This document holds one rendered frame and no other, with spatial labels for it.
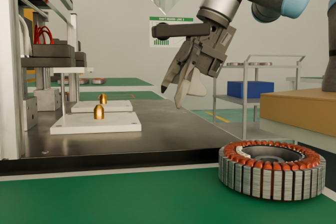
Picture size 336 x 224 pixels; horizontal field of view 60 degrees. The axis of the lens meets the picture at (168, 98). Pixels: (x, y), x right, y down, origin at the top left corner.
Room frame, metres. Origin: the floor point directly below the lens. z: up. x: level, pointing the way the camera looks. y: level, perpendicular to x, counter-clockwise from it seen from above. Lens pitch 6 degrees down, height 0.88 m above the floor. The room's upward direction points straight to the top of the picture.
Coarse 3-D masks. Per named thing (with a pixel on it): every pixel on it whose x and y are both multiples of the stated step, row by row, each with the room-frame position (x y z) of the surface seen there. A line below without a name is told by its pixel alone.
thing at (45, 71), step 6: (78, 54) 0.75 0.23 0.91; (84, 54) 0.78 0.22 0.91; (78, 60) 0.75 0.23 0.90; (84, 60) 0.78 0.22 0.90; (78, 66) 0.75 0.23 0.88; (84, 66) 0.76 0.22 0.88; (42, 72) 0.74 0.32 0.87; (48, 72) 0.79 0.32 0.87; (42, 78) 0.74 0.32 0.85; (48, 78) 0.79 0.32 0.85; (42, 84) 0.74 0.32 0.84; (48, 84) 0.77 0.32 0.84
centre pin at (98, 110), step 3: (96, 105) 0.55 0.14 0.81; (99, 105) 0.55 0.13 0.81; (96, 108) 0.55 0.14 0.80; (99, 108) 0.55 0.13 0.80; (102, 108) 0.55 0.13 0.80; (96, 111) 0.55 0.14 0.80; (99, 111) 0.55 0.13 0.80; (102, 111) 0.55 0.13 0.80; (96, 114) 0.55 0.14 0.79; (99, 114) 0.55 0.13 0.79; (102, 114) 0.55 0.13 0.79; (96, 117) 0.55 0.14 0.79; (99, 117) 0.55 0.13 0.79; (102, 117) 0.55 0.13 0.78
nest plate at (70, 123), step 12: (60, 120) 0.53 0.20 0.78; (72, 120) 0.53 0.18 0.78; (84, 120) 0.53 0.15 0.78; (96, 120) 0.53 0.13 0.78; (108, 120) 0.53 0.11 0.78; (120, 120) 0.53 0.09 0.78; (132, 120) 0.53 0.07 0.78; (60, 132) 0.47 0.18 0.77; (72, 132) 0.48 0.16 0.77; (84, 132) 0.48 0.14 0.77; (96, 132) 0.48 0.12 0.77
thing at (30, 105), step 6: (24, 96) 0.55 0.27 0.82; (30, 96) 0.56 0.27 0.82; (36, 96) 0.57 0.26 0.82; (24, 102) 0.50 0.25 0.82; (30, 102) 0.53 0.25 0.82; (36, 102) 0.57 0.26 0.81; (24, 108) 0.50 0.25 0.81; (30, 108) 0.52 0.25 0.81; (36, 108) 0.56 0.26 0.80; (24, 114) 0.50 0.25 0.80; (30, 114) 0.52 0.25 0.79; (36, 114) 0.56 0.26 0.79; (24, 120) 0.50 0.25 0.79; (30, 120) 0.52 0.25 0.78; (36, 120) 0.56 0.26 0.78; (24, 126) 0.50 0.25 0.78; (30, 126) 0.52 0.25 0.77
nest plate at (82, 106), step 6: (78, 102) 0.82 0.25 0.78; (84, 102) 0.82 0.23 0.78; (90, 102) 0.82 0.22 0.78; (96, 102) 0.82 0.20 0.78; (108, 102) 0.82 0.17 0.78; (114, 102) 0.82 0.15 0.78; (120, 102) 0.82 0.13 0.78; (126, 102) 0.82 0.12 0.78; (72, 108) 0.71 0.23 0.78; (78, 108) 0.71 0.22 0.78; (84, 108) 0.71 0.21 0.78; (90, 108) 0.72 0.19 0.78; (108, 108) 0.72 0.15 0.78; (114, 108) 0.73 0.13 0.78; (120, 108) 0.73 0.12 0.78; (126, 108) 0.73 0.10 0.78
